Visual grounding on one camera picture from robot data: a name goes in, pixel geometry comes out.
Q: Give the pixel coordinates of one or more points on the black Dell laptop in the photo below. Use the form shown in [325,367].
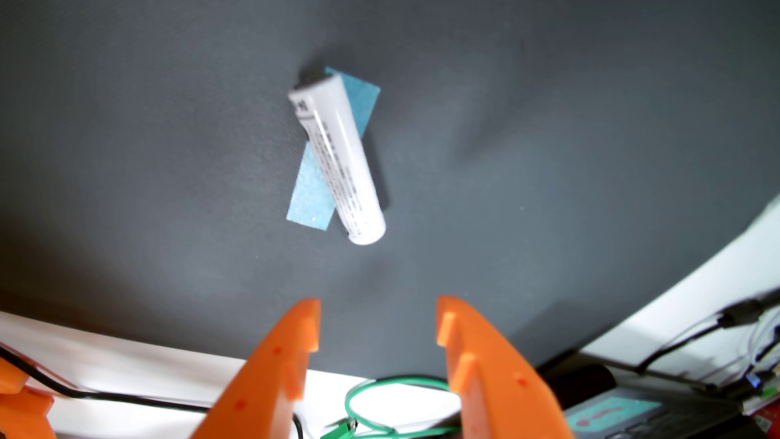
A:
[670,420]

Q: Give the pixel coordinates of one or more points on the orange robot part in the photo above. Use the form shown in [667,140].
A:
[24,408]

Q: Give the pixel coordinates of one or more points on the dark grey mat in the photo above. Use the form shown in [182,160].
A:
[548,152]

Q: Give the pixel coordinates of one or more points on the teal sticker on laptop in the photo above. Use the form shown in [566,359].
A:
[609,414]

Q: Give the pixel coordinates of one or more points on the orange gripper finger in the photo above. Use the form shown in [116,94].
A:
[262,390]
[499,390]

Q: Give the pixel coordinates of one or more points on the blue tape piece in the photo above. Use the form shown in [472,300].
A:
[311,195]

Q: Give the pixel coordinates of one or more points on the white cylindrical battery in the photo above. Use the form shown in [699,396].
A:
[341,164]

